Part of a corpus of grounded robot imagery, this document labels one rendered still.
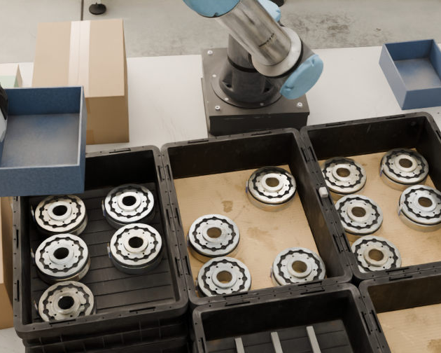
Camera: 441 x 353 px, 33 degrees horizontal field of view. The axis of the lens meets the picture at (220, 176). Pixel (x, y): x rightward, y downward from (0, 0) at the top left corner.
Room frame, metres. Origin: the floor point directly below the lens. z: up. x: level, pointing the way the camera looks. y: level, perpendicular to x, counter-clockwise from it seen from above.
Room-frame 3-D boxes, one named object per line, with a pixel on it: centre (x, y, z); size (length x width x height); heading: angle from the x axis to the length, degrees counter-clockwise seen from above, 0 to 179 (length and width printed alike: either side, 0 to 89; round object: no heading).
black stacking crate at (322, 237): (0.90, -0.06, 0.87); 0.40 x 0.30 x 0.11; 12
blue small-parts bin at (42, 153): (0.90, 0.32, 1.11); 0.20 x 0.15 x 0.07; 7
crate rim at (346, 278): (0.90, -0.06, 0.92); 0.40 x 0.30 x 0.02; 12
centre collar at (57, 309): (0.72, 0.28, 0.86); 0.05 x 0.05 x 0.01
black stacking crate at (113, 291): (0.84, 0.23, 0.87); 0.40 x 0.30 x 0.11; 12
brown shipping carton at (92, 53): (1.42, 0.36, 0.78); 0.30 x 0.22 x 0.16; 7
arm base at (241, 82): (1.41, -0.06, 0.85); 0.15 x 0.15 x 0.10
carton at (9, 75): (1.39, 0.57, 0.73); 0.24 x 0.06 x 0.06; 4
